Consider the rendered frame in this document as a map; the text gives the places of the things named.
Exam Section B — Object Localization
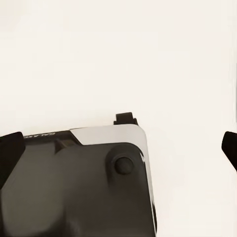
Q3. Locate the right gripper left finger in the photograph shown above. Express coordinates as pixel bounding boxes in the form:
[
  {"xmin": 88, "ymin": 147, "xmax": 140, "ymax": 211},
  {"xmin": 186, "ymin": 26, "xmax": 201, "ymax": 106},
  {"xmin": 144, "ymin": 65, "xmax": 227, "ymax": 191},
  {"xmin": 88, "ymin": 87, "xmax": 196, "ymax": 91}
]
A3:
[{"xmin": 0, "ymin": 131, "xmax": 26, "ymax": 190}]

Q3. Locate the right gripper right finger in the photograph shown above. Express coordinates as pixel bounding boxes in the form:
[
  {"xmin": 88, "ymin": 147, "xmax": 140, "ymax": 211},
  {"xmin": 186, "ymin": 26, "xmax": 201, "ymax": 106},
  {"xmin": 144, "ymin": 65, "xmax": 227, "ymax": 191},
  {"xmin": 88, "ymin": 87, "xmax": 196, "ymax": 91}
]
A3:
[{"xmin": 221, "ymin": 131, "xmax": 237, "ymax": 171}]

